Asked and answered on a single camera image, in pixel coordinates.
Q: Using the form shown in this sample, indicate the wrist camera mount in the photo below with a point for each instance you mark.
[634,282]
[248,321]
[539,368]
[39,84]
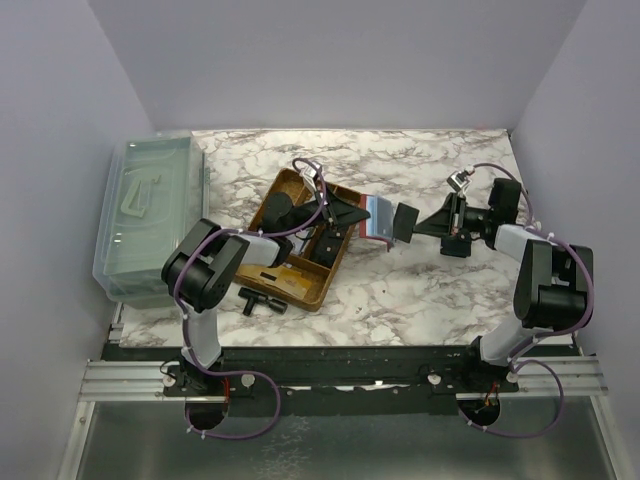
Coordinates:
[460,180]
[310,172]

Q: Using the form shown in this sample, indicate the gold cards in tray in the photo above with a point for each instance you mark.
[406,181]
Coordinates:
[277,280]

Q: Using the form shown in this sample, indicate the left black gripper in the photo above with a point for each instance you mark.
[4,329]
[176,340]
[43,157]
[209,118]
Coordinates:
[328,213]

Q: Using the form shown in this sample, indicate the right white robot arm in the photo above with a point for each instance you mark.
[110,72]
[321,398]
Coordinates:
[554,290]

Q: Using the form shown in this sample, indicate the grey card with stripe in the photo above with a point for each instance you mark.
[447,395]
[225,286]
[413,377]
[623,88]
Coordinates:
[404,220]

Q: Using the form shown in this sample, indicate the woven wicker organizer tray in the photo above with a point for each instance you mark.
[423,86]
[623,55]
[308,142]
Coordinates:
[289,182]

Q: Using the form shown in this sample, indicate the black T-shaped tool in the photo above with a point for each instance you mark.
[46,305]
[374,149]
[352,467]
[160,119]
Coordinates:
[254,298]

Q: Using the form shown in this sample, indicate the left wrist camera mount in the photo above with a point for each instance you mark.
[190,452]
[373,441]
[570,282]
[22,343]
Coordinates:
[310,172]

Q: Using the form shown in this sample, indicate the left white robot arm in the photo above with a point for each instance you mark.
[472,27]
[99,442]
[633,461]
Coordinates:
[199,272]

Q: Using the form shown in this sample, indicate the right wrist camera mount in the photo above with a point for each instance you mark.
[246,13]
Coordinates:
[460,180]

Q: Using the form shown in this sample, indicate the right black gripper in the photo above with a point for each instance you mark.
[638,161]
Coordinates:
[455,223]

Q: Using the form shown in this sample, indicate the black card holder in tray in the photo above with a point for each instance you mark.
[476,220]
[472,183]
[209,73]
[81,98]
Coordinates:
[327,248]

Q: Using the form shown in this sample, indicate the red card holder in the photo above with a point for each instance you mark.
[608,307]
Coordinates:
[379,225]

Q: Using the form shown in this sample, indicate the aluminium frame rail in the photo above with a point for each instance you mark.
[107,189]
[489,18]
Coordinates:
[124,381]

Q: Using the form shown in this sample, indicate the clear plastic storage box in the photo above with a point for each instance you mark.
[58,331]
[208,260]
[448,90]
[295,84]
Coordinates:
[156,191]

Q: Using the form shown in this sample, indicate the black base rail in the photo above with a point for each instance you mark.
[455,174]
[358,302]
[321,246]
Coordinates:
[335,381]

